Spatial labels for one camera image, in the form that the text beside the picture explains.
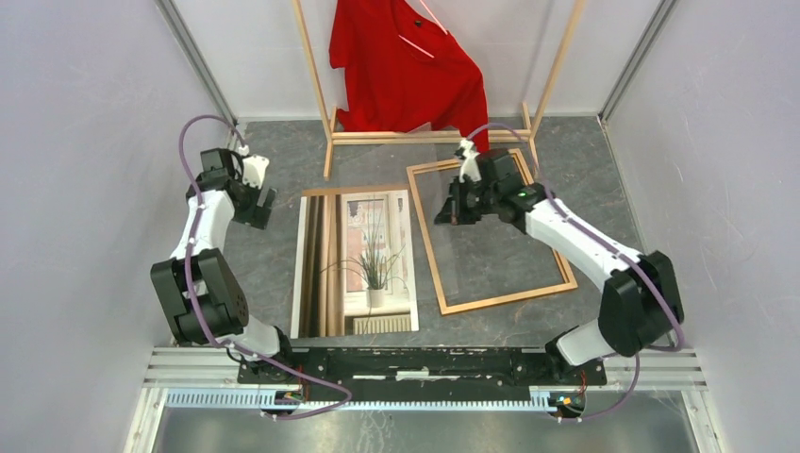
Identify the light wooden clothes rack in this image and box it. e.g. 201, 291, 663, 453
291, 0, 587, 181

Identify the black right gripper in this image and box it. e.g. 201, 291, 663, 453
435, 176, 500, 226

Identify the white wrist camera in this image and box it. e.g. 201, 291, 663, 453
237, 145, 270, 189
455, 138, 482, 184

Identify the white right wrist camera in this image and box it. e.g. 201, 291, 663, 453
455, 138, 482, 184

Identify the grey slotted cable duct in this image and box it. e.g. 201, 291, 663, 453
165, 389, 557, 413

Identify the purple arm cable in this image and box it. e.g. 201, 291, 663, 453
465, 122, 687, 425
179, 114, 353, 421

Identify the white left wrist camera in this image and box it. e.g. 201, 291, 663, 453
237, 145, 270, 189

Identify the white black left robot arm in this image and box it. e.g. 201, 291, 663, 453
150, 146, 296, 385

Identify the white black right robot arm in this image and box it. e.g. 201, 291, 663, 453
435, 140, 684, 385

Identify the plant photo print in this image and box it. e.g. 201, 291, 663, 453
290, 184, 419, 339

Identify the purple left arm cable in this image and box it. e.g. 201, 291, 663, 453
179, 114, 353, 421

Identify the brown wooden picture frame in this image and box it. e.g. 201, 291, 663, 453
407, 159, 578, 316

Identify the red t-shirt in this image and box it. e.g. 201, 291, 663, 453
329, 1, 490, 152

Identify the aluminium rail frame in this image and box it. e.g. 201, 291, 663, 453
125, 118, 726, 453

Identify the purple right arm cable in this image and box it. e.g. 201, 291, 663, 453
465, 122, 687, 425

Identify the pink clothes hanger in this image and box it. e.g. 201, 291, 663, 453
392, 1, 450, 59

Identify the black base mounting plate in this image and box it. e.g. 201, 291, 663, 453
237, 347, 608, 403

